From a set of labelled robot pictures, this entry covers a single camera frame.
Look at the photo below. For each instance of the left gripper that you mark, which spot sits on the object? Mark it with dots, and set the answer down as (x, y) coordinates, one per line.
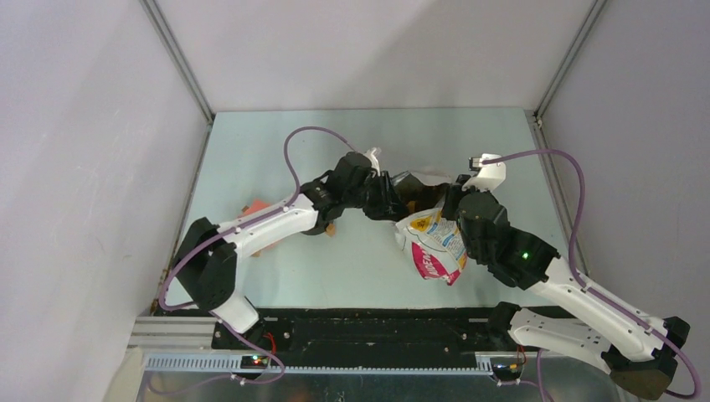
(388, 204)

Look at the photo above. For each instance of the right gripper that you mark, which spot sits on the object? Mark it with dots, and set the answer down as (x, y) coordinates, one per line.
(454, 192)

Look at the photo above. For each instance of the cat food bag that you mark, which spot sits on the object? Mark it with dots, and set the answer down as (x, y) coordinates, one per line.
(431, 242)

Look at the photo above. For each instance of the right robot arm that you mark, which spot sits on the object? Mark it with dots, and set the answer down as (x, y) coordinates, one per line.
(640, 352)

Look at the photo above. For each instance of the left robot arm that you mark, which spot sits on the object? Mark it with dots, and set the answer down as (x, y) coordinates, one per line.
(206, 261)

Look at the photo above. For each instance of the black pet bowl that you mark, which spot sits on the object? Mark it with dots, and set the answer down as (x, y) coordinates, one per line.
(318, 229)

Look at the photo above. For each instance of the wooden bowl stand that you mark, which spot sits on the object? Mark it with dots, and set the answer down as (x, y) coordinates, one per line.
(331, 231)

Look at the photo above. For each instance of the pink cat bowl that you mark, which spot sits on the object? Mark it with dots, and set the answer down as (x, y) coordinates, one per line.
(255, 206)

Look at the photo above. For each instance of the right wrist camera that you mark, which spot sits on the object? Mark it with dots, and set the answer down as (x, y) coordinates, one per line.
(486, 173)

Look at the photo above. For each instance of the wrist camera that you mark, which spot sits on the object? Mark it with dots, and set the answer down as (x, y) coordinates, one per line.
(374, 164)
(486, 173)

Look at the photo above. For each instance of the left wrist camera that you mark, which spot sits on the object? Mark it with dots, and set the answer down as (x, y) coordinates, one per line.
(374, 164)

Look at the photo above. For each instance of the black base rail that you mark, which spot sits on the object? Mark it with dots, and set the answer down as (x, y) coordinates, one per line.
(350, 338)

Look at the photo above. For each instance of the aluminium frame rail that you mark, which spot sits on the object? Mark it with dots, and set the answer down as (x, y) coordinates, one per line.
(202, 343)

